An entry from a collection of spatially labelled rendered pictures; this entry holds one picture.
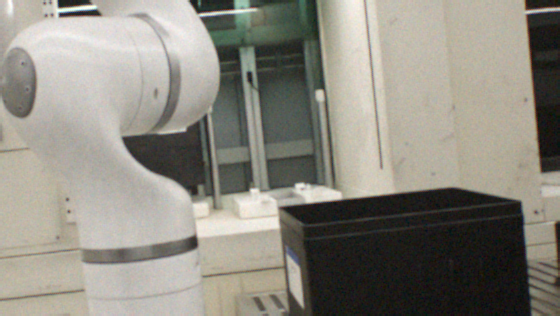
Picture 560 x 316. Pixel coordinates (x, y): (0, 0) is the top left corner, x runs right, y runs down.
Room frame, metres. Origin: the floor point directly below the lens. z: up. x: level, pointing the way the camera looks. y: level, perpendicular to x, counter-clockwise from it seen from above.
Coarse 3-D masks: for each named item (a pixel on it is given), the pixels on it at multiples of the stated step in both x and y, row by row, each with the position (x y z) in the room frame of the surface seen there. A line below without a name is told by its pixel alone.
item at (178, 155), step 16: (192, 128) 1.90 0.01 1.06; (128, 144) 1.90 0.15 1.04; (144, 144) 1.90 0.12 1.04; (160, 144) 1.90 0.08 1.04; (176, 144) 1.90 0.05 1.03; (192, 144) 1.90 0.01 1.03; (144, 160) 1.90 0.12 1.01; (160, 160) 1.90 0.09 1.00; (176, 160) 1.90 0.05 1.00; (192, 160) 1.90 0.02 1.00; (176, 176) 1.90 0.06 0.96; (192, 176) 1.90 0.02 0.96; (192, 192) 2.10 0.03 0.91
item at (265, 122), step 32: (224, 64) 2.49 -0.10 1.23; (256, 64) 2.49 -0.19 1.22; (288, 64) 2.49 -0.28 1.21; (224, 96) 2.49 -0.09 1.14; (256, 96) 2.43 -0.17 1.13; (288, 96) 2.49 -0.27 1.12; (0, 128) 1.58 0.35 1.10; (224, 128) 2.49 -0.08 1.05; (256, 128) 2.43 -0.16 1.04; (288, 128) 2.49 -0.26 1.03; (224, 160) 2.47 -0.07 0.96; (256, 160) 2.43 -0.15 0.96; (288, 160) 2.49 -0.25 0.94; (320, 160) 2.44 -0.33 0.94; (224, 192) 2.49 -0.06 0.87
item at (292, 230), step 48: (432, 192) 1.34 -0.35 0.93; (480, 192) 1.22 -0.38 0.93; (288, 240) 1.23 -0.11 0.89; (336, 240) 1.06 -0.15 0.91; (384, 240) 1.06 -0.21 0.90; (432, 240) 1.07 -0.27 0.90; (480, 240) 1.07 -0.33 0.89; (288, 288) 1.30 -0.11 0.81; (336, 288) 1.06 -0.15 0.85; (384, 288) 1.06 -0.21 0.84; (432, 288) 1.07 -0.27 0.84; (480, 288) 1.07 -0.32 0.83; (528, 288) 1.07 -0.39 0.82
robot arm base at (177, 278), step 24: (96, 264) 0.85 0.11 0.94; (120, 264) 0.83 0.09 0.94; (144, 264) 0.83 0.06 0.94; (168, 264) 0.84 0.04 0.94; (192, 264) 0.86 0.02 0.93; (96, 288) 0.85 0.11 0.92; (120, 288) 0.83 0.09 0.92; (144, 288) 0.83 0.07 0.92; (168, 288) 0.84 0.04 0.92; (192, 288) 0.86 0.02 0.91; (96, 312) 0.85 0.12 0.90; (120, 312) 0.83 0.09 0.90; (144, 312) 0.83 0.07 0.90; (168, 312) 0.84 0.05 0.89; (192, 312) 0.85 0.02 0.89
